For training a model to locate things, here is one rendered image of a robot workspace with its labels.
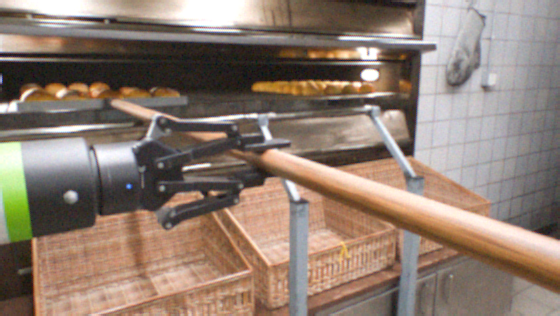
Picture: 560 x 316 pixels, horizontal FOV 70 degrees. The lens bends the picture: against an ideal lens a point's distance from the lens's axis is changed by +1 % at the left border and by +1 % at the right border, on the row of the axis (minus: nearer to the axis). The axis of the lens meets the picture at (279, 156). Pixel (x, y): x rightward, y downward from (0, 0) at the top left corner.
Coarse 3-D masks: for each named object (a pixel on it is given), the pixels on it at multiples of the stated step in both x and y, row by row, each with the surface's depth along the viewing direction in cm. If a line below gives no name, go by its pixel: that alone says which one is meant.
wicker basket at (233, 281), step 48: (192, 192) 153; (48, 240) 129; (96, 240) 136; (144, 240) 143; (192, 240) 151; (48, 288) 128; (96, 288) 134; (144, 288) 135; (192, 288) 108; (240, 288) 117
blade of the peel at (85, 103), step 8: (184, 96) 153; (16, 104) 125; (24, 104) 126; (32, 104) 127; (40, 104) 129; (48, 104) 130; (56, 104) 131; (64, 104) 132; (72, 104) 133; (80, 104) 135; (88, 104) 136; (96, 104) 137; (104, 104) 139; (136, 104) 144; (144, 104) 146; (152, 104) 147; (160, 104) 149
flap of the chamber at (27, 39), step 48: (0, 48) 117; (48, 48) 122; (96, 48) 128; (144, 48) 134; (192, 48) 140; (240, 48) 147; (288, 48) 156; (336, 48) 165; (384, 48) 176; (432, 48) 192
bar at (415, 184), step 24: (144, 120) 107; (240, 120) 120; (264, 120) 124; (408, 168) 138; (288, 192) 114; (408, 192) 137; (408, 240) 139; (408, 264) 141; (408, 288) 142; (288, 312) 120; (408, 312) 144
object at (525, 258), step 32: (256, 160) 51; (288, 160) 46; (320, 192) 41; (352, 192) 36; (384, 192) 34; (416, 224) 31; (448, 224) 28; (480, 224) 27; (480, 256) 27; (512, 256) 25; (544, 256) 23
